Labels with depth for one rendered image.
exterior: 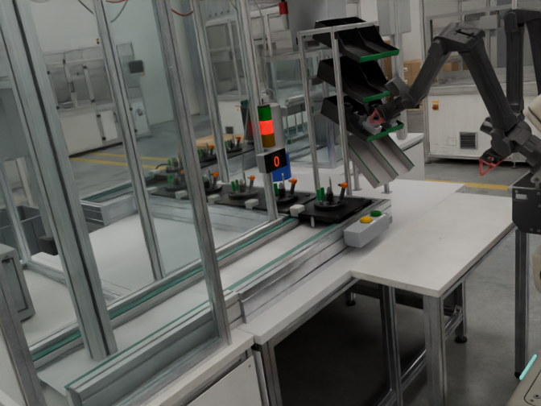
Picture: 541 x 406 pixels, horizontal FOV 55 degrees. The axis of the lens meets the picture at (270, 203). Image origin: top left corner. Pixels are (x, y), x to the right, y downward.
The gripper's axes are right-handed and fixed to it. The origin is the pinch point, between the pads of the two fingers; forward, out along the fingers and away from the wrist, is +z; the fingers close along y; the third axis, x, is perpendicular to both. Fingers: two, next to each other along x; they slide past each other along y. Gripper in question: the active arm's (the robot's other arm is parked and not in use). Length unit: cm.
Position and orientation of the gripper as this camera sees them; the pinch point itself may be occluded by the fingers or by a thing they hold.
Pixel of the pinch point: (374, 120)
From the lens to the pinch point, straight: 220.5
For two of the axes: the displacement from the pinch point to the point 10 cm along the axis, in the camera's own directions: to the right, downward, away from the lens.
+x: 4.3, 9.0, -0.6
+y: -7.2, 3.0, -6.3
